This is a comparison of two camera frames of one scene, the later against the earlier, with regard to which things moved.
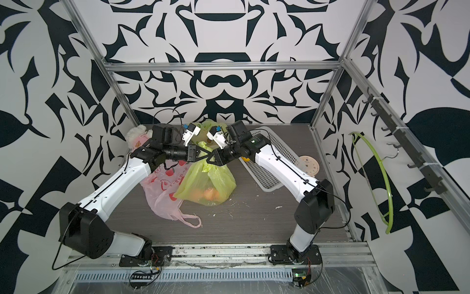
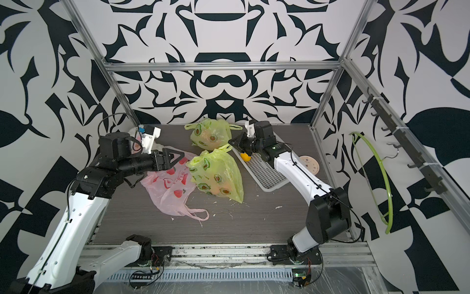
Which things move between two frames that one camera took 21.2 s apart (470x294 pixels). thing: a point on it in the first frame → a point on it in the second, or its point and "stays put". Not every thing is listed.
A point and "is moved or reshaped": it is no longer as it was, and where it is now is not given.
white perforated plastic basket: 267,180 stays put
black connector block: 142,276 stays put
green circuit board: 298,272 stays put
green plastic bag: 205,184 is moved or reshaped
